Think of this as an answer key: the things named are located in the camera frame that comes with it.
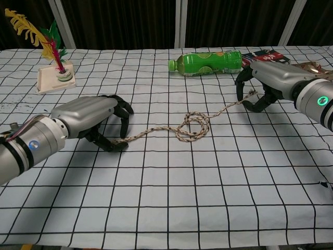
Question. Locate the pale wooden tray stand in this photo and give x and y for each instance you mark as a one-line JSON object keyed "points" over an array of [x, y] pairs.
{"points": [[46, 80]]}

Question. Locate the black pleated curtain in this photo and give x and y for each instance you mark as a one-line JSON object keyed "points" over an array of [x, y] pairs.
{"points": [[125, 23]]}

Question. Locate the white metal frame post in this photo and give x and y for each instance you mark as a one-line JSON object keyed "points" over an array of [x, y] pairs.
{"points": [[292, 22], [180, 23], [62, 23]]}

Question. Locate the white black grid tablecloth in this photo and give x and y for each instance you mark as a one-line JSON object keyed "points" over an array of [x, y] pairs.
{"points": [[161, 187]]}

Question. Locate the dark printed snack packet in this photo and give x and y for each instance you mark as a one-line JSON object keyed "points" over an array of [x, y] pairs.
{"points": [[268, 56]]}

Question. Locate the colourful feather shuttlecock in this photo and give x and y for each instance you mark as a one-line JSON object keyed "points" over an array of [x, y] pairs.
{"points": [[39, 36]]}

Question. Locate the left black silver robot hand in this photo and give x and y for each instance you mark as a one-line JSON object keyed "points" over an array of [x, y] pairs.
{"points": [[83, 114]]}

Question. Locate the green plastic drink bottle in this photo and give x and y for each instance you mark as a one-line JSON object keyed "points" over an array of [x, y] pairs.
{"points": [[208, 63]]}

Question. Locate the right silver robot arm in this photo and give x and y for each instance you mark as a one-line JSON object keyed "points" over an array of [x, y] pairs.
{"points": [[317, 101]]}

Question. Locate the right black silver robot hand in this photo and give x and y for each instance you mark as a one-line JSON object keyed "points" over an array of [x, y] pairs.
{"points": [[275, 75]]}

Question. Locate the shiny brown foil packet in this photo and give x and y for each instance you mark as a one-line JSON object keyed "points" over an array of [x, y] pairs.
{"points": [[312, 68]]}

